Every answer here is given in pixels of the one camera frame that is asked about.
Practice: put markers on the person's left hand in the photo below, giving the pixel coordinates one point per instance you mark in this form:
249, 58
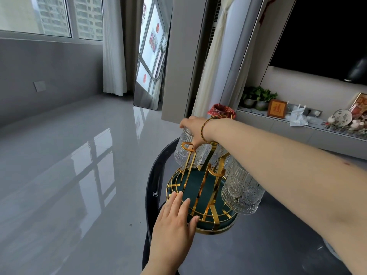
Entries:
169, 237

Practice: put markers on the person's right hand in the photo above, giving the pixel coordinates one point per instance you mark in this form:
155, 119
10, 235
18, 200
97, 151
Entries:
197, 127

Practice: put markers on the person's right thumb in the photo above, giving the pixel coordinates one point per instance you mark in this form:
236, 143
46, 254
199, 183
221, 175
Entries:
187, 123

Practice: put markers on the person's left thumb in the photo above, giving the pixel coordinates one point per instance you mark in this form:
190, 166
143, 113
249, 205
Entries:
194, 224

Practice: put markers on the person's left middle finger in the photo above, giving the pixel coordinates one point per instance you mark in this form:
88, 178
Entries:
175, 204

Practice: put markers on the gold and green cup rack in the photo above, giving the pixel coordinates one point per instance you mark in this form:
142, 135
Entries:
199, 183

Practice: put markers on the ribbed clear glass cup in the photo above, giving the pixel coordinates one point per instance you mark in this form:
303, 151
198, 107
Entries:
240, 187
219, 154
201, 153

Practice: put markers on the person's left forearm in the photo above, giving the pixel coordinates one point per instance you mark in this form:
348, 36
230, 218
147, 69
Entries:
160, 270

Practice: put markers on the person's right forearm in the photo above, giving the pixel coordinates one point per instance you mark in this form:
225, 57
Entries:
281, 174

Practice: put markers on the red cloth pouch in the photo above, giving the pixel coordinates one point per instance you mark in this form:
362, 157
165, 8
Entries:
220, 110

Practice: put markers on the black round side table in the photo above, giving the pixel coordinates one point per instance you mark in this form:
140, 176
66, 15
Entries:
258, 243

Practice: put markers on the small potted green plant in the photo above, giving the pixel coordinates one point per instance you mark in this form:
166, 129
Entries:
249, 97

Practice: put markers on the cream tied curtain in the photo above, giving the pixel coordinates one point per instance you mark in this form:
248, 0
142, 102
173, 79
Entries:
218, 62

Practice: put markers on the beige tall cabinet panel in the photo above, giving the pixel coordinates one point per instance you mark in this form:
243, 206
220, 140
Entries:
183, 54

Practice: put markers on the tall standing mirror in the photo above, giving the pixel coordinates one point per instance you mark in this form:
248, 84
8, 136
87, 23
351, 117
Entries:
150, 54

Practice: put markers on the large potted green plant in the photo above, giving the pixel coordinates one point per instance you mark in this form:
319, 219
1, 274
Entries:
265, 98

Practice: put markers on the white standing air conditioner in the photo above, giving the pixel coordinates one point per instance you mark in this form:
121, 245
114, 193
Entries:
242, 54

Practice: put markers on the wooden framed red picture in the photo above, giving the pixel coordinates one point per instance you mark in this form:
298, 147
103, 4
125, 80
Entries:
277, 109

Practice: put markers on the grey curtain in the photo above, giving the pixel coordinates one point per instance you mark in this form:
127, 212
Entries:
132, 40

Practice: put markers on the grey television cabinet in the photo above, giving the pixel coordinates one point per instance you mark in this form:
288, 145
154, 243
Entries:
286, 130

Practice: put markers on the white sheer curtain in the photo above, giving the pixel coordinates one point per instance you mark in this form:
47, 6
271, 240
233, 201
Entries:
114, 45

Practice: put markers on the crumpled white tissue paper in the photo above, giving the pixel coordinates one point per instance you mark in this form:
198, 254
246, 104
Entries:
298, 117

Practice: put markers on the white charger plug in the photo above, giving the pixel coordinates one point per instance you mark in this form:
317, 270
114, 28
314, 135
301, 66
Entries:
317, 113

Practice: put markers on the round decorative plaque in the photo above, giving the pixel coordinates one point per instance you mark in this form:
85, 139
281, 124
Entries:
343, 117

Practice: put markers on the small white figurine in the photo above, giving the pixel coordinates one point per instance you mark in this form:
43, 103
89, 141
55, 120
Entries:
357, 124

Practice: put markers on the gold framed red picture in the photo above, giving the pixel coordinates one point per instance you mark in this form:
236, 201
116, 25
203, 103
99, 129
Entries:
359, 107

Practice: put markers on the window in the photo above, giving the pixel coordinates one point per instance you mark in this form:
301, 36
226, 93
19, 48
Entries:
43, 14

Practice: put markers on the grey wall switch plate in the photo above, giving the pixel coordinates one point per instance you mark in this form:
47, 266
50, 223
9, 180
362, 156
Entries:
39, 86

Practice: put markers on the black wall television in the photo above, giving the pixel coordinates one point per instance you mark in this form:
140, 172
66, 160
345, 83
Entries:
321, 31

